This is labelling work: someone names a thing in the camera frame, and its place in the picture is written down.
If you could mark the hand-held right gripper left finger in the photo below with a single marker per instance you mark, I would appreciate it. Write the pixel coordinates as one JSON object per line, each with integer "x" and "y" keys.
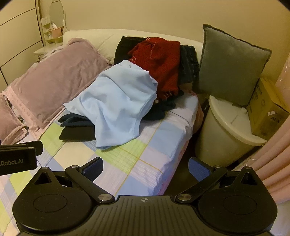
{"x": 94, "y": 167}

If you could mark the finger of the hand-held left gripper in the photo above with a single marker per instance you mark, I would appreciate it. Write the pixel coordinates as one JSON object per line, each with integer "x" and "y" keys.
{"x": 27, "y": 145}

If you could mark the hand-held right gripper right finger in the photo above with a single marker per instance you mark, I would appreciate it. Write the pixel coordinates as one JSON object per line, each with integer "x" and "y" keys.
{"x": 198, "y": 169}

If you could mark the light blue sweatshirt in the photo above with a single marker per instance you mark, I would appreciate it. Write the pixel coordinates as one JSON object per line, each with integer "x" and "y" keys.
{"x": 113, "y": 95}

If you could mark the white laundry bin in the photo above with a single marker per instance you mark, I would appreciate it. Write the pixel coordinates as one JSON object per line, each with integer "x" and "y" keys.
{"x": 217, "y": 140}

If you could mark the black garment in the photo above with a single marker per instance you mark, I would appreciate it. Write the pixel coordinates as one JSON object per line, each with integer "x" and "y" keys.
{"x": 77, "y": 135}

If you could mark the checked bed sheet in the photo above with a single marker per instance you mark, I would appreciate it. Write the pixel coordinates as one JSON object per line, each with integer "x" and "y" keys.
{"x": 145, "y": 158}

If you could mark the dark crumpled garment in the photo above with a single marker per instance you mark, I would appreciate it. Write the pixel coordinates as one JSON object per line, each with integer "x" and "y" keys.
{"x": 163, "y": 109}

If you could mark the pink curtain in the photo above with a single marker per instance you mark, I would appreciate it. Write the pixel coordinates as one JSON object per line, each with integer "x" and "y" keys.
{"x": 278, "y": 163}

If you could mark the cardboard box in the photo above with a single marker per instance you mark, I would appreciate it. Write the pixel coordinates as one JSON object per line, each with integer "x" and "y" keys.
{"x": 265, "y": 113}

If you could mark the white dresser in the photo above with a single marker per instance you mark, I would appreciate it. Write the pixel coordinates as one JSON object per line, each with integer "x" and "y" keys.
{"x": 45, "y": 51}

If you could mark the grey cushion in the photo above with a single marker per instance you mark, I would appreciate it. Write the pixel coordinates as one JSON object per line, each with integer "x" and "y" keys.
{"x": 228, "y": 68}

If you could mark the dark plaid garment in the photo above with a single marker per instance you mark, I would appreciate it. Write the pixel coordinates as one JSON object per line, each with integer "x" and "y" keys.
{"x": 189, "y": 63}

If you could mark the red knitted sweater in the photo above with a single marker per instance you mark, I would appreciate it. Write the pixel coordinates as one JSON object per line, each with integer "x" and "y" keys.
{"x": 163, "y": 63}

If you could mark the cream wardrobe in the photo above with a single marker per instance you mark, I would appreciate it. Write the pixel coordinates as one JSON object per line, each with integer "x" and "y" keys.
{"x": 18, "y": 34}

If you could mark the black pants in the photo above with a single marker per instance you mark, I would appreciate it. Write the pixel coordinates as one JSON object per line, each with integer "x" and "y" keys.
{"x": 123, "y": 48}

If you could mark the oval vanity mirror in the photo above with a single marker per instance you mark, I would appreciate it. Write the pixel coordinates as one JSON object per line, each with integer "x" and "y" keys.
{"x": 57, "y": 13}

